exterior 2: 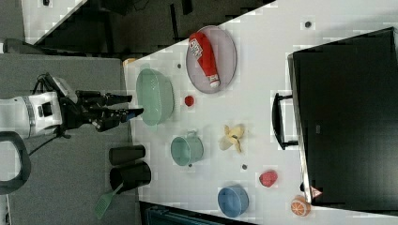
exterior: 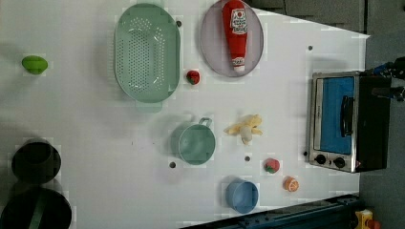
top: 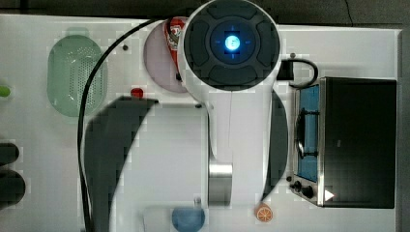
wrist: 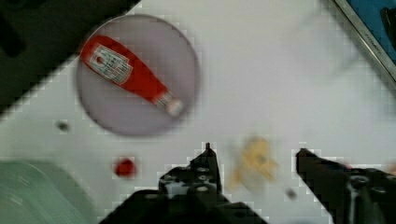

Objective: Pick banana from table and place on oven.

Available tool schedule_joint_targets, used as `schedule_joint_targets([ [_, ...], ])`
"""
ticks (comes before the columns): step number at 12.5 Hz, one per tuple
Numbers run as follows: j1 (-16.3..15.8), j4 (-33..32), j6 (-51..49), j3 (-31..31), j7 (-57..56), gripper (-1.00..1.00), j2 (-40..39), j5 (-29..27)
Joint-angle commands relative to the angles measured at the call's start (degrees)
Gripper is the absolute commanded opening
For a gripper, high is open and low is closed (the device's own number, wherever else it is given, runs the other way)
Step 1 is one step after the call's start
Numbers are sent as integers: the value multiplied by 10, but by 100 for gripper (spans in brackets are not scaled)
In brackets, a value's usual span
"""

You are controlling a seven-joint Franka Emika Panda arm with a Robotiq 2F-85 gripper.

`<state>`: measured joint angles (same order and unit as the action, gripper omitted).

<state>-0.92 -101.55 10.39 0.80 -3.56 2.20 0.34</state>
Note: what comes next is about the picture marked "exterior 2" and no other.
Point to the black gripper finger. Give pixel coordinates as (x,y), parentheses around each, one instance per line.
(113,118)
(111,99)

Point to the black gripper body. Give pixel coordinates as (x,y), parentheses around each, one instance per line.
(86,107)

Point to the yellow plush banana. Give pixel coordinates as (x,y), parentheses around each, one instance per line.
(232,136)

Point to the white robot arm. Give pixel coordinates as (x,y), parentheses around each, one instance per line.
(47,113)

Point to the black toaster oven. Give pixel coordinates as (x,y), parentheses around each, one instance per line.
(344,95)

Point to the black cylinder cup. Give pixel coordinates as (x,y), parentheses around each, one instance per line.
(126,154)

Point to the green plastic colander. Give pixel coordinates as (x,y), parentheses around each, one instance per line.
(155,94)

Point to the black utensil holder cup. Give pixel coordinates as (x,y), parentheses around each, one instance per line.
(130,177)

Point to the green metal cup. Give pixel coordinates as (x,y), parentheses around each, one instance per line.
(188,149)

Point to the green spatula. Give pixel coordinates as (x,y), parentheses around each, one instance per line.
(104,202)

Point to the red ketchup bottle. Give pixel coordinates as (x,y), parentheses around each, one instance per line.
(202,51)

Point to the grey round plate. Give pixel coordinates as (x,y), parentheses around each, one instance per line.
(226,60)

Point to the blue bowl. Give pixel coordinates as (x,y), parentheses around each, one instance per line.
(233,200)

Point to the red plush strawberry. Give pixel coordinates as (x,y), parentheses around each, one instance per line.
(268,178)

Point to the orange slice toy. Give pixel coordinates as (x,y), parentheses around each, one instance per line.
(300,207)

